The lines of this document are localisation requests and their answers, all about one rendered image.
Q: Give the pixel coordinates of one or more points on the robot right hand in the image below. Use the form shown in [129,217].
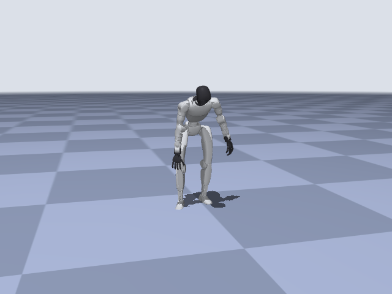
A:
[177,159]

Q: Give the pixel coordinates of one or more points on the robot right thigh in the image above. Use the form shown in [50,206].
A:
[183,150]

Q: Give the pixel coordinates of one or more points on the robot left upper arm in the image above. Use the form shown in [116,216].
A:
[218,110]

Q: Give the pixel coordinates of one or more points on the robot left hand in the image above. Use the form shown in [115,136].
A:
[229,145]

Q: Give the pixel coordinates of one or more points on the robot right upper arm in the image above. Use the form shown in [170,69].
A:
[182,108]

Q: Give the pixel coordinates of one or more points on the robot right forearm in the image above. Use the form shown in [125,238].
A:
[178,139]

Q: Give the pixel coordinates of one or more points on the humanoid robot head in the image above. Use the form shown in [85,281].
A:
[203,95]

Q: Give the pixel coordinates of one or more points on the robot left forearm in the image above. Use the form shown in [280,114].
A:
[224,129]

